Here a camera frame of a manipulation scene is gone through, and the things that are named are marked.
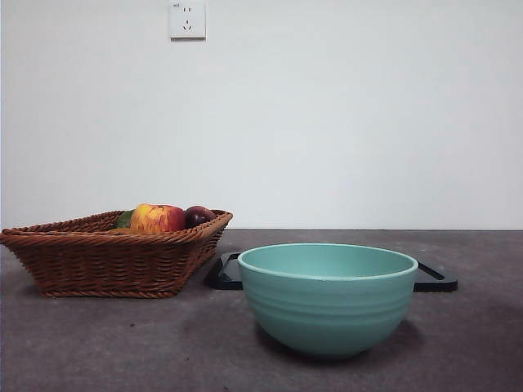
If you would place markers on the teal ribbed bowl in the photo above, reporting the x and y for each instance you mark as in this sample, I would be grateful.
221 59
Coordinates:
327 310

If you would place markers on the dark red plum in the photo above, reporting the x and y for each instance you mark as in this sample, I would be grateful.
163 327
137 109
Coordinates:
198 216

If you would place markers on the red and yellow apple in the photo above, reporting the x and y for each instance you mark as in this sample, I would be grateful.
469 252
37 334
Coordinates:
159 218

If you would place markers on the green fruit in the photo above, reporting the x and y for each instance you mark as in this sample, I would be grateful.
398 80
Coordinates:
124 218

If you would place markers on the brown wicker basket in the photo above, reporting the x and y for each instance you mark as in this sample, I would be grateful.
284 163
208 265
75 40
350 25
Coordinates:
102 261

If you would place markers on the black rectangular tray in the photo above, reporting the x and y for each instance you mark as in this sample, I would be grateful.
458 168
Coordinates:
433 281

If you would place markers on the white wall socket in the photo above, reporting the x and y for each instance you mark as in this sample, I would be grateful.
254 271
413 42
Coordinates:
188 20

